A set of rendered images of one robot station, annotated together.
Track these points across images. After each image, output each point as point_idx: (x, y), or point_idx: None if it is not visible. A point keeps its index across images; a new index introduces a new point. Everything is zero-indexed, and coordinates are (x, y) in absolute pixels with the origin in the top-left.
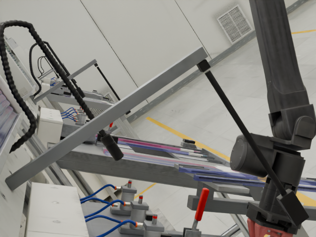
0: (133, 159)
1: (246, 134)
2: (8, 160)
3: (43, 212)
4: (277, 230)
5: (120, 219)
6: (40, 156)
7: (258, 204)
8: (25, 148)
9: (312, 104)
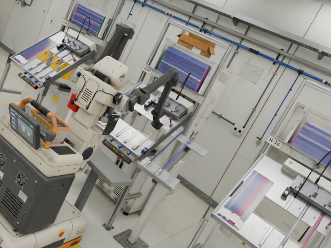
0: (246, 174)
1: None
2: (179, 86)
3: (176, 95)
4: None
5: (174, 107)
6: None
7: (161, 124)
8: (199, 101)
9: (152, 109)
